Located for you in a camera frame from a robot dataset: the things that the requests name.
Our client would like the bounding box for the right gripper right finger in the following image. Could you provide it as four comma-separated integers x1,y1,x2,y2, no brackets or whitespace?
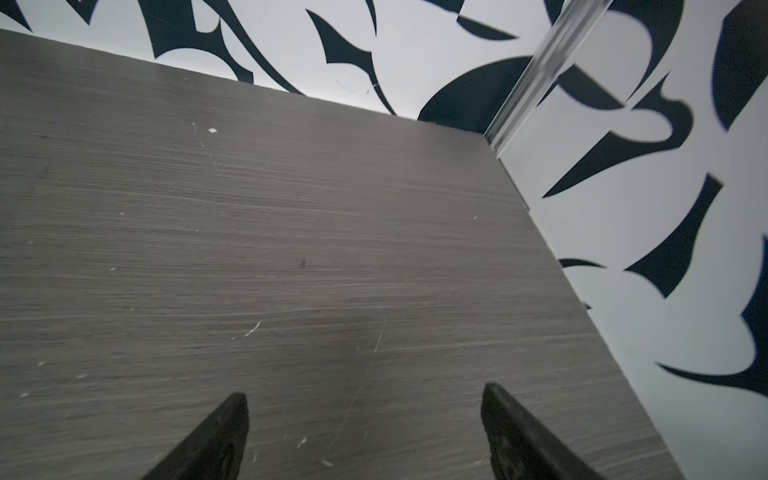
481,383,602,480

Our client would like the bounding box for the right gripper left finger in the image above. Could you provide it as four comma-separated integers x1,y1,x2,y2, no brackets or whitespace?
143,392,249,480

